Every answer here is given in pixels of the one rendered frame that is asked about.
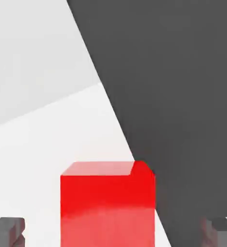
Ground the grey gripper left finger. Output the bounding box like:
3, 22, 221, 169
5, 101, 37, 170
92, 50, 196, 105
0, 217, 26, 247

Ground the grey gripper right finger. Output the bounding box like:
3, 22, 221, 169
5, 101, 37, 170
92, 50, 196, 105
200, 216, 227, 247

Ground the small red cube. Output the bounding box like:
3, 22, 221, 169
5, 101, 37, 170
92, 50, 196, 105
60, 160, 156, 247

